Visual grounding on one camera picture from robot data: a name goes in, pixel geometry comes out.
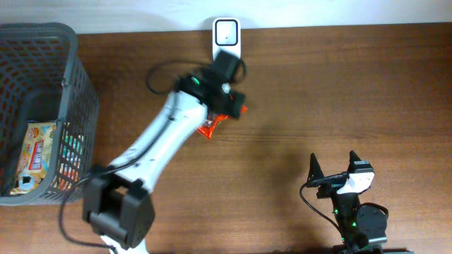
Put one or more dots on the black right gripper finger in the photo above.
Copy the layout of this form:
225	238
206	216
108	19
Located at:
354	161
315	172

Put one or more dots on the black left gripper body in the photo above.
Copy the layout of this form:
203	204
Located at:
234	106

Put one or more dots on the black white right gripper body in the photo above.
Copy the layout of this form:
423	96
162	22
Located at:
332	189

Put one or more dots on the red snack bag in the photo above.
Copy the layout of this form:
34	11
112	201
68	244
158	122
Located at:
212	125

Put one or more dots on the orange Kleenex tissue pack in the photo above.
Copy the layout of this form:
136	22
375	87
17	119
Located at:
73	162

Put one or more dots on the cream rice cracker bag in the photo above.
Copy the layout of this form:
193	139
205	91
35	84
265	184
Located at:
34	159

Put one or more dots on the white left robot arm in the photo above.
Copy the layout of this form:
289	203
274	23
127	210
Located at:
117	199

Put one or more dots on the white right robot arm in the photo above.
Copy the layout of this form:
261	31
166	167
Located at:
362	225

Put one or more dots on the white barcode scanner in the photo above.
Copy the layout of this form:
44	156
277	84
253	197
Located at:
226	36

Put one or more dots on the grey plastic mesh basket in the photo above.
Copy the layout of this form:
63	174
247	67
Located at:
42	80

